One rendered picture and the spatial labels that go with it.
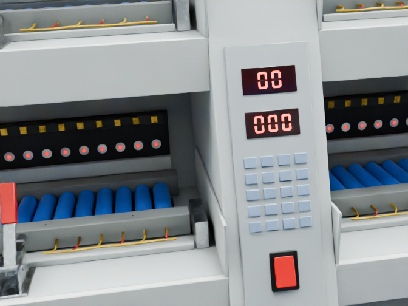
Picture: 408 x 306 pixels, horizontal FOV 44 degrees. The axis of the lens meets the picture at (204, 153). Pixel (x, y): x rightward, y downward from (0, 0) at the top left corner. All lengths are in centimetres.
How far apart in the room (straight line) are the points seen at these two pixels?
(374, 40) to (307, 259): 20
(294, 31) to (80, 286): 28
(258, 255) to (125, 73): 19
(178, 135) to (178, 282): 23
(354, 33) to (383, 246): 19
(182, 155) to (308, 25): 25
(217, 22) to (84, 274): 24
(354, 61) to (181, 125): 24
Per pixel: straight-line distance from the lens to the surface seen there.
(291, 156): 43
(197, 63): 43
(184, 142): 62
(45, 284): 46
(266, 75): 42
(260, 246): 43
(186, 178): 62
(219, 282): 44
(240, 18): 43
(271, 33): 44
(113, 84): 43
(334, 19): 51
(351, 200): 53
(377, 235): 51
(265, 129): 42
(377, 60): 47
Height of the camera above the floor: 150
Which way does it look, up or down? 3 degrees down
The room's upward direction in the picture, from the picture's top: 5 degrees counter-clockwise
